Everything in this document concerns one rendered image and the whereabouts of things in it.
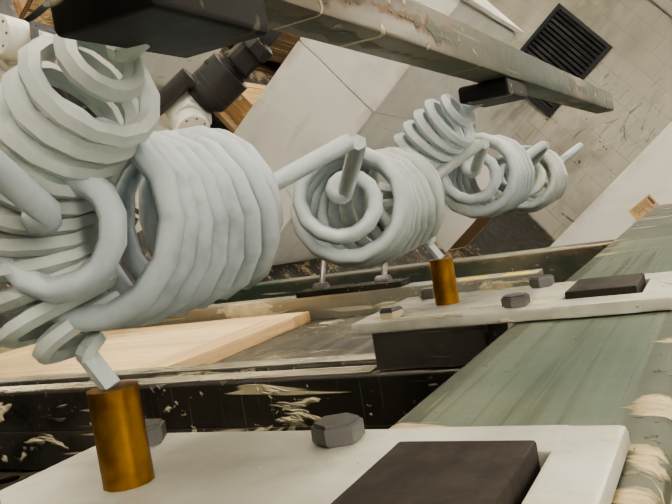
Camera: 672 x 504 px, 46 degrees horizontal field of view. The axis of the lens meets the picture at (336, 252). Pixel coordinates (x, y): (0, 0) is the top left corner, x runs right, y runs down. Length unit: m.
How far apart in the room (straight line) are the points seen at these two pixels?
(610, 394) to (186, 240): 0.16
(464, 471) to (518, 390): 0.12
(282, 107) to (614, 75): 5.97
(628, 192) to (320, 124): 1.94
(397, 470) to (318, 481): 0.03
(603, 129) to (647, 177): 4.56
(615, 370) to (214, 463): 0.16
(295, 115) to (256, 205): 3.70
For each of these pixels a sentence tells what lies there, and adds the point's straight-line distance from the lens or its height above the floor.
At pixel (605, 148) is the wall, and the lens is 9.38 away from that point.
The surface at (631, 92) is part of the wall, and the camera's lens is 9.39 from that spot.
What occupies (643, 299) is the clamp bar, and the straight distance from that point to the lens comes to 0.45.
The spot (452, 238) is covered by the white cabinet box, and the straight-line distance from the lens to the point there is 6.42.
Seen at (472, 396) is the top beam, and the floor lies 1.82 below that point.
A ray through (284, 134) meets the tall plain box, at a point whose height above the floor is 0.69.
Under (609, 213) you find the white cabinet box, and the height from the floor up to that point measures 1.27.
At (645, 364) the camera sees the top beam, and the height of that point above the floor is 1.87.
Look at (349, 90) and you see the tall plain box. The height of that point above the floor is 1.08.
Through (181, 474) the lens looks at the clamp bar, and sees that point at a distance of 0.25.
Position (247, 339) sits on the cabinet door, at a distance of 1.17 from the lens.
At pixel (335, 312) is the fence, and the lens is 1.34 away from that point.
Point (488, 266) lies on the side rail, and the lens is 1.48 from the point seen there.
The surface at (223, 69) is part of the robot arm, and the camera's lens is 1.46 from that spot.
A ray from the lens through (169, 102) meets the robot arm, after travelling 1.48.
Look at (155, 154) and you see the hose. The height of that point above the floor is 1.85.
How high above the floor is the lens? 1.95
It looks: 23 degrees down
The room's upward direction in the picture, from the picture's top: 40 degrees clockwise
